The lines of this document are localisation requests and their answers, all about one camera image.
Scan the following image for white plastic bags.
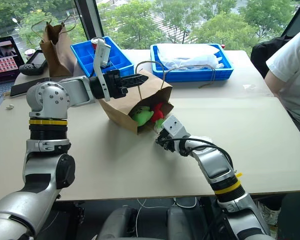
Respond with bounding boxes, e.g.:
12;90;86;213
155;43;225;70

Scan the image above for white cable under table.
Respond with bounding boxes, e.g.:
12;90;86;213
129;196;198;240

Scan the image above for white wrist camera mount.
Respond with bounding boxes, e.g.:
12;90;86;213
93;39;113;102
160;115;191;139

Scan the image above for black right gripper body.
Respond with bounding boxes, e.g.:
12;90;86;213
155;129;178;153

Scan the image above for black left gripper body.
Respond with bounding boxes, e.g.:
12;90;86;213
103;69;129;100

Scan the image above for red can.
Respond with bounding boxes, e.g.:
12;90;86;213
90;37;105;50

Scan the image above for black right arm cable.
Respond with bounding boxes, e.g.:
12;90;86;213
162;136;235;174

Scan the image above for blue compartment bin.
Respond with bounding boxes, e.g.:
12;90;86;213
70;36;135;79

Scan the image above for red and green plush toy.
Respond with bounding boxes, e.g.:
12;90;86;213
150;101;167;131

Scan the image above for open laptop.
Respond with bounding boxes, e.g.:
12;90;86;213
0;35;25;114

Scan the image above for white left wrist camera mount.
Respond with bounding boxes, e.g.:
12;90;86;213
93;39;113;102

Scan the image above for dark rounded robot leg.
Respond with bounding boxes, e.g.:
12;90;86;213
96;205;139;240
166;205;207;240

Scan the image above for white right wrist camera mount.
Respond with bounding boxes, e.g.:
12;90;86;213
160;115;191;139

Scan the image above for black handheld controller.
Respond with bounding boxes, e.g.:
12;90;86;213
19;49;49;76

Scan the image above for black chair back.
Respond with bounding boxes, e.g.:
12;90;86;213
249;34;296;79

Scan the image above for person in white shirt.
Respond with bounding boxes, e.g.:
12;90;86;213
264;25;300;147

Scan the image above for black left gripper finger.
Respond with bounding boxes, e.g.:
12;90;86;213
120;79;144;88
119;73;150;82

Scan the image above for clear plastic scrap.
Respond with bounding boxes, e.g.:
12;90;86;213
241;83;258;92

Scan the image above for white sneaker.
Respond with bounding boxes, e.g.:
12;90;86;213
256;199;281;227

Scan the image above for brown paper bag standing upright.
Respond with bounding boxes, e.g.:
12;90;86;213
30;14;78;78

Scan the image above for black window frame post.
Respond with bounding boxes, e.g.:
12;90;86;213
73;0;106;44

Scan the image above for brown paper bag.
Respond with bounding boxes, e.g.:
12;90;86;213
30;14;78;78
98;60;217;136

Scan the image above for blue plastic crate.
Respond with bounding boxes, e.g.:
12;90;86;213
149;43;235;83

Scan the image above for black tablet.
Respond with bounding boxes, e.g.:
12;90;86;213
9;77;51;98

